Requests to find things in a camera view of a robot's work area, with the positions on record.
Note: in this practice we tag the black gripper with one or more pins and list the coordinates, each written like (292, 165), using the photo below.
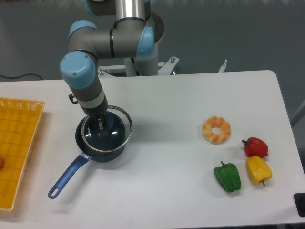
(98, 113)

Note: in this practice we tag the glass pot lid blue knob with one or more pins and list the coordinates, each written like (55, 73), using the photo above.
(93, 141)

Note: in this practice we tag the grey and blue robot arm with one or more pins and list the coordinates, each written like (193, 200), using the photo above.
(131, 38)

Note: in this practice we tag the yellow plastic basket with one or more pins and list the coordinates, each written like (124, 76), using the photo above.
(19, 120)

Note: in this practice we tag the green bell pepper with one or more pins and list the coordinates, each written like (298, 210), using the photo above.
(228, 177)

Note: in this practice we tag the red bell pepper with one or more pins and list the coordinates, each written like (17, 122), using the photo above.
(255, 147)

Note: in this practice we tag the yellow bell pepper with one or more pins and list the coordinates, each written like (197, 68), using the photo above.
(258, 170)

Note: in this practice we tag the black device at table corner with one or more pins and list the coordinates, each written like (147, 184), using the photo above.
(300, 203)

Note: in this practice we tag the dark pot with blue handle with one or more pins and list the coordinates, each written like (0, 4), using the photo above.
(77, 163)

